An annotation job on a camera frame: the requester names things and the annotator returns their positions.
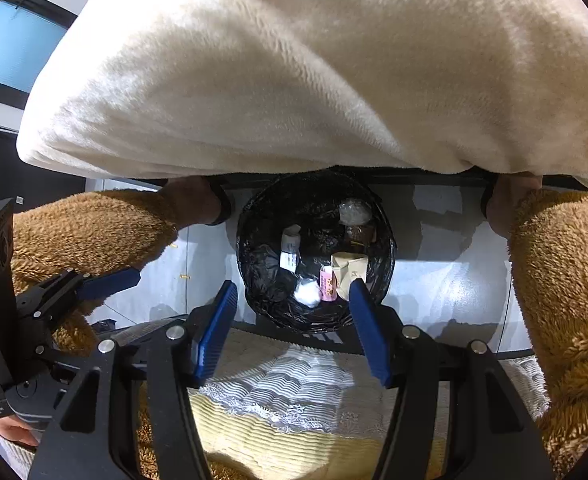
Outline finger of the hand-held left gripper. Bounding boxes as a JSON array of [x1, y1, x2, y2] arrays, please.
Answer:
[[33, 340, 100, 373], [16, 266, 141, 333]]

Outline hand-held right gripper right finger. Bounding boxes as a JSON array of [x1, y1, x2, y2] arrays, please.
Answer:
[[349, 279, 557, 480]]

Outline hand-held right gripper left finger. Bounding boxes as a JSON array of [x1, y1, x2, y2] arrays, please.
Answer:
[[28, 280, 239, 480]]

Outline pink snack box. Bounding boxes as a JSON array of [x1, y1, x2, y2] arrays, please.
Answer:
[[320, 266, 337, 302]]

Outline bin with black liner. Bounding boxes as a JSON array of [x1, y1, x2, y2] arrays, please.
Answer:
[[235, 172, 397, 333]]

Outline dark purple snack packet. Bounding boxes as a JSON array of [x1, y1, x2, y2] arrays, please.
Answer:
[[344, 224, 377, 246]]

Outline clear plastic bag with tissue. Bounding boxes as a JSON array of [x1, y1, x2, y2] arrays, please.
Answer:
[[338, 199, 375, 226]]

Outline person's left hand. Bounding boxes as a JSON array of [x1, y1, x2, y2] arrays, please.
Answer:
[[0, 417, 40, 448]]

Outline left arm brown fleece sleeve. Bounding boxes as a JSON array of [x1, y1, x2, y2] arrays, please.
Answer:
[[11, 177, 225, 356]]

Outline arm brown fleece sleeve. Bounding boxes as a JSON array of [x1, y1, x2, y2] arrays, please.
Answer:
[[488, 172, 588, 478], [11, 177, 225, 356]]

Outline white quilted mattress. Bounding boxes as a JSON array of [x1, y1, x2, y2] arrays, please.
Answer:
[[139, 327, 549, 480]]

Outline black slipper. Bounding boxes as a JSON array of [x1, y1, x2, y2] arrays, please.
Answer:
[[478, 175, 499, 221], [206, 180, 235, 226]]

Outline right arm brown fleece sleeve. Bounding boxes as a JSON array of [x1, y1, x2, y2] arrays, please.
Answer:
[[488, 172, 588, 478]]

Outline beige fleece blanket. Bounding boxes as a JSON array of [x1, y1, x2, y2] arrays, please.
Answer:
[[16, 0, 588, 196]]

